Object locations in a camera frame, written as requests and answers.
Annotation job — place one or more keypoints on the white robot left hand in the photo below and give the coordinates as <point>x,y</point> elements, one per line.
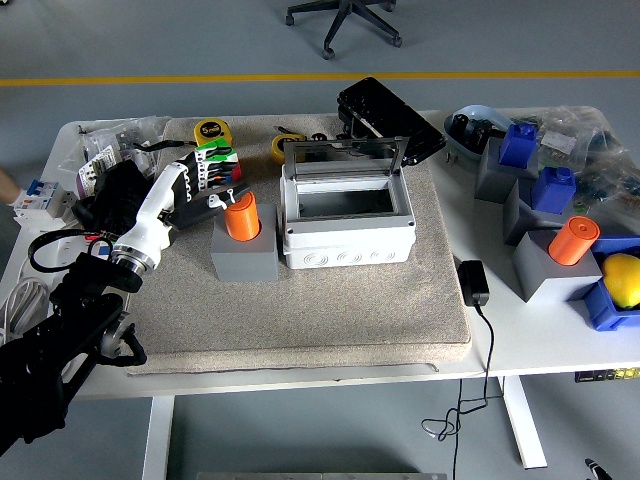
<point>150,210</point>

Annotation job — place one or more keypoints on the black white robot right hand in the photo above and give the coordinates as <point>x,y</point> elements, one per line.
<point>597,471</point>

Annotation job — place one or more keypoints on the person's right hand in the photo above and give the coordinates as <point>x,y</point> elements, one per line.
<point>7,190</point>

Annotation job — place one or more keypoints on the orange cylinder battery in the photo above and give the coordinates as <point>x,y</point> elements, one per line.
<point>570,242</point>
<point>242,220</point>

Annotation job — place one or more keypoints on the white junction box clear lid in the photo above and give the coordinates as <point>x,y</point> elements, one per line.
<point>350,245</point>

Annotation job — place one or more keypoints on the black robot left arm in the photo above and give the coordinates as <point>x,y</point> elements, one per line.
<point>85,305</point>

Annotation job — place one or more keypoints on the white blue circuit breaker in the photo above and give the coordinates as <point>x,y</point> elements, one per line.
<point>42,200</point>

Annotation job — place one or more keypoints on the black folded cloth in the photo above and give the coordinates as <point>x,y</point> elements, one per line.
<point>115,190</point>

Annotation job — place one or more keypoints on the white purple electrical module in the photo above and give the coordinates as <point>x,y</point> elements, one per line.
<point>95,167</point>

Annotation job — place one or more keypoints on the clear plastic bag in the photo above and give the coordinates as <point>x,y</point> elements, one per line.
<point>130,127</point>

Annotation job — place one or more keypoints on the white table leg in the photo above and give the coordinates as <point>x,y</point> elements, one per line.
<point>525,425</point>
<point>157,440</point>

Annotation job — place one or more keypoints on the black table control panel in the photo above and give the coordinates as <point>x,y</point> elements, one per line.
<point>607,374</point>

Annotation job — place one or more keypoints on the yellow tape measure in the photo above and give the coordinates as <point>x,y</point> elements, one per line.
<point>280,147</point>
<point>210,131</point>

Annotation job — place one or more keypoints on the grey holder block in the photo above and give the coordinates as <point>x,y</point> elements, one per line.
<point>517,220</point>
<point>537,270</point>
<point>245,262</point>
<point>492,182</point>

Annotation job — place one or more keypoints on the blue plastic bin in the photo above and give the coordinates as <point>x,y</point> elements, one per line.
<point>605,312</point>

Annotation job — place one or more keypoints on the black capacitor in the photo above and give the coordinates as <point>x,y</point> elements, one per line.
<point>318,136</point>

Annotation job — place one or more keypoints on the grey-brown mat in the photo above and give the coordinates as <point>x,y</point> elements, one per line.
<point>300,320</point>

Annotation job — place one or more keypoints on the yellow lemon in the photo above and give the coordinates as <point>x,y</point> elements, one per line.
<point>625,280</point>

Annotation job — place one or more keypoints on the black power adapter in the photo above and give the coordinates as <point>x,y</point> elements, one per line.
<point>472,282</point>

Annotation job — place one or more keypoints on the black plastic case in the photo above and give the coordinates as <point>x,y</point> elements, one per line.
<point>390,115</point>

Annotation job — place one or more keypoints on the black office chair base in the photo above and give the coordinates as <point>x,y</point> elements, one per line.
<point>345,15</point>

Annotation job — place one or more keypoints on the blue bottle-shaped block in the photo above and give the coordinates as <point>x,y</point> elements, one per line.
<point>552,190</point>
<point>517,145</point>

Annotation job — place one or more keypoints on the clear bag of components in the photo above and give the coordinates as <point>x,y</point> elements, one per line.
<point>610,180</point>
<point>575,130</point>

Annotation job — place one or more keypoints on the small black component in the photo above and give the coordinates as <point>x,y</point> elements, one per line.
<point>460,127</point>
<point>479,139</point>

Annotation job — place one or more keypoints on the light blue bowl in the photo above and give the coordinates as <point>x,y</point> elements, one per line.
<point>475,112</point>

